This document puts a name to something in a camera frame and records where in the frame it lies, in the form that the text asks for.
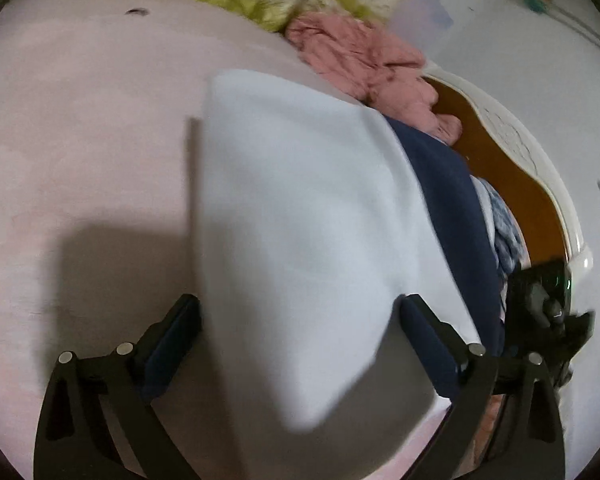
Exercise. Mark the white and navy varsity jacket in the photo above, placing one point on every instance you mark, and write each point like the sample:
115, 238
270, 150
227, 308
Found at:
305, 220

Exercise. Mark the pink quilt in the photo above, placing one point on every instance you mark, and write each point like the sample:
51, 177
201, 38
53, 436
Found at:
375, 65

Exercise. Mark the white and brown headboard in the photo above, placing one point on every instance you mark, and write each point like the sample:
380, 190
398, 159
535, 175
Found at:
520, 160

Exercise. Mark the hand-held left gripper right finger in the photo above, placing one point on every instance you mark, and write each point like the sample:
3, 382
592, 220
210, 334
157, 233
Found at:
430, 350

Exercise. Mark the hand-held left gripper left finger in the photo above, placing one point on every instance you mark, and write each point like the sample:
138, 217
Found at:
172, 345

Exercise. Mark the blue plaid garment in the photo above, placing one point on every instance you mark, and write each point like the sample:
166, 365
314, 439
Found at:
505, 230

